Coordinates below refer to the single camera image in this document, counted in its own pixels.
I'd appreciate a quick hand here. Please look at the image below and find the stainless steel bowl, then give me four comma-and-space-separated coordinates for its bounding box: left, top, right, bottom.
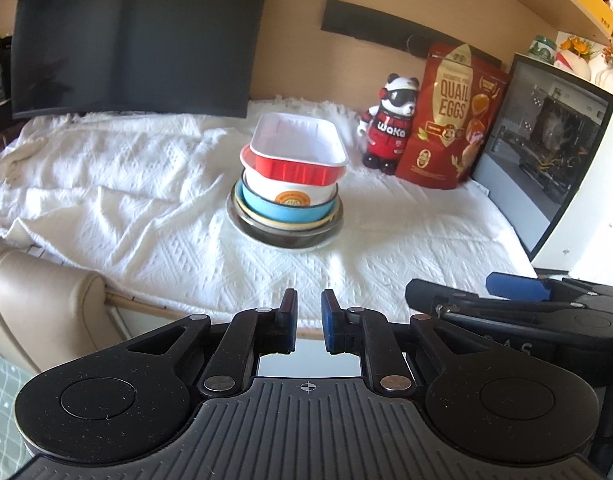
226, 180, 346, 253

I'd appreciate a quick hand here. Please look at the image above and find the white pumpkin ornament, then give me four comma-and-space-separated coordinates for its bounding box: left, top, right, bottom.
590, 67, 613, 95

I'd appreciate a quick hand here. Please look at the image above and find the white bowl with orange logo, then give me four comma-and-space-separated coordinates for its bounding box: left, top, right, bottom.
240, 144, 348, 209

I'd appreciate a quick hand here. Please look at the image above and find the yellow box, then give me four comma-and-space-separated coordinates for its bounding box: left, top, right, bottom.
565, 0, 613, 39

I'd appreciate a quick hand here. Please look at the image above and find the white computer case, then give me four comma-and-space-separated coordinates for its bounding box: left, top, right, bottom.
471, 51, 613, 282

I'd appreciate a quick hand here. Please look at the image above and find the red rectangular foil tray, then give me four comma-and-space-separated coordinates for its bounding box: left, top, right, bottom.
250, 112, 349, 187

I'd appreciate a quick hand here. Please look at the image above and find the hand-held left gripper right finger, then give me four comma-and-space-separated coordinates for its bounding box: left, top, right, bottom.
320, 288, 492, 401

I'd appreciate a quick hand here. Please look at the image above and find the beige leather chair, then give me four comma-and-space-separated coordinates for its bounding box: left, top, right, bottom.
0, 240, 108, 377

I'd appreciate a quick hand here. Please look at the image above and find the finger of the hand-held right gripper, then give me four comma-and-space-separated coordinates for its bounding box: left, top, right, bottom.
405, 278, 613, 346
486, 272, 613, 311

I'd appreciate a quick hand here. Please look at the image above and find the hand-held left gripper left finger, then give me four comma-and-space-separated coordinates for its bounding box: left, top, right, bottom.
122, 288, 299, 402

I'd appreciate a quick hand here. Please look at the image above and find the black wall strip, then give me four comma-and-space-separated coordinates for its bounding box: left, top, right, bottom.
322, 0, 505, 69

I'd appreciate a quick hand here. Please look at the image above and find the panda figurine in red suit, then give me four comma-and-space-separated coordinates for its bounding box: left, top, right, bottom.
359, 72, 421, 176

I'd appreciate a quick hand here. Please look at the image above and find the green and white jar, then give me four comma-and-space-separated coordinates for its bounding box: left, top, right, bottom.
529, 35, 558, 64

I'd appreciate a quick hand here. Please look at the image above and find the light blue bowl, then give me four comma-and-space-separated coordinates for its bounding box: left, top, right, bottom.
236, 180, 340, 224

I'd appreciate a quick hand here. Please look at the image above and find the white textured tablecloth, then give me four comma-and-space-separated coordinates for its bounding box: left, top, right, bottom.
0, 97, 538, 335

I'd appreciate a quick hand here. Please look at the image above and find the cream bowl with gold rim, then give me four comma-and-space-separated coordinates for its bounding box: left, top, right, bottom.
234, 184, 343, 231

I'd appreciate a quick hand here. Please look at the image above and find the red snack bag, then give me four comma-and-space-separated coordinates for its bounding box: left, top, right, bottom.
395, 42, 512, 190

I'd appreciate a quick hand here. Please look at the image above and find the green patterned cloth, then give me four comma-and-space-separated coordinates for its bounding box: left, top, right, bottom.
0, 350, 37, 463

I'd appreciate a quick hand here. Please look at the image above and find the black monitor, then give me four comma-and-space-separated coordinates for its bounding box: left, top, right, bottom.
10, 0, 274, 120

